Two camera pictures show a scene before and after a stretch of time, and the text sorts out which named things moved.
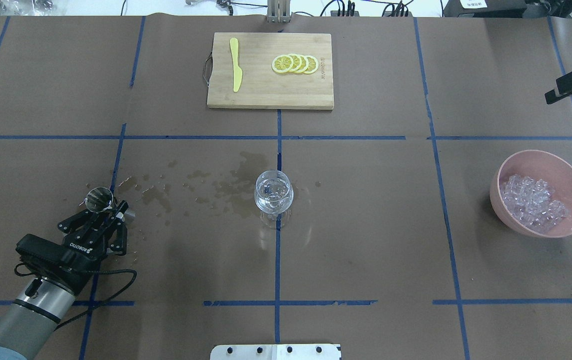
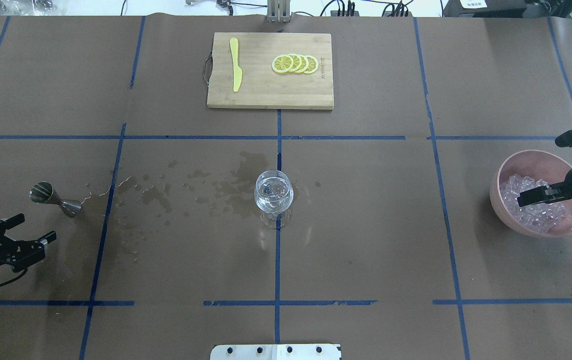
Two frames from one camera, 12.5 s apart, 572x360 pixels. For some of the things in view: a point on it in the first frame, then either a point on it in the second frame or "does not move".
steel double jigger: x=99 y=199 -> x=43 y=192
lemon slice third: x=304 y=65 does not move
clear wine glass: x=274 y=195 does not move
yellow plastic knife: x=237 y=74 does not move
